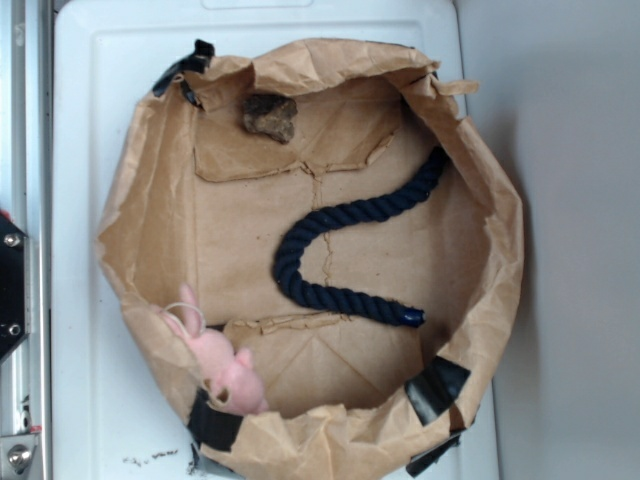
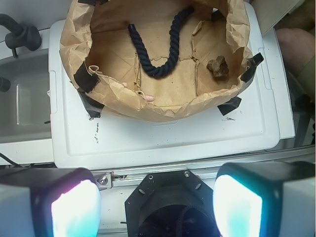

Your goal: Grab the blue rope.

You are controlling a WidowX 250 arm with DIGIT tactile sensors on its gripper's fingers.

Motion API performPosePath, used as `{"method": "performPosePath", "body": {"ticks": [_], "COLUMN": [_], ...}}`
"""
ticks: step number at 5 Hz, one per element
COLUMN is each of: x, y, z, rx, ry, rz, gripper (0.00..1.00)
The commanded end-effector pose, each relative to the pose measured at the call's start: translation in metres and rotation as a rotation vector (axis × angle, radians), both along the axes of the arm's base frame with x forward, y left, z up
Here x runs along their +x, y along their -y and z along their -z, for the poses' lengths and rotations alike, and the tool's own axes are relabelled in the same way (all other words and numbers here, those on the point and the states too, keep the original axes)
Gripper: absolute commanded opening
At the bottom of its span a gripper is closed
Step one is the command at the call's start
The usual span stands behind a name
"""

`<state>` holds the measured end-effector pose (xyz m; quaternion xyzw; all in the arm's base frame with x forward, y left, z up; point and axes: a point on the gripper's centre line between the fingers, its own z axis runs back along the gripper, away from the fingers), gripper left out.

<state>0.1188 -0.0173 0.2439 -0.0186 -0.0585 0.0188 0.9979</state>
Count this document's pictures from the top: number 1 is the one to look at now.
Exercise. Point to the aluminium frame rail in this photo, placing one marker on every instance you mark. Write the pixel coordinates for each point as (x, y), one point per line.
(26, 88)

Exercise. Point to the brown paper bag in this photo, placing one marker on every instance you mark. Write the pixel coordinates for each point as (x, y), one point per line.
(199, 200)

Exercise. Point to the pink plush bunny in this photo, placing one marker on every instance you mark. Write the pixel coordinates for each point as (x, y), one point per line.
(228, 374)

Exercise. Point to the black mounting plate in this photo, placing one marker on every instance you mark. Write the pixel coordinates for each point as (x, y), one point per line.
(15, 326)

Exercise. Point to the brown rock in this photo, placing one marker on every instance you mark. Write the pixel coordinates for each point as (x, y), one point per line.
(271, 115)

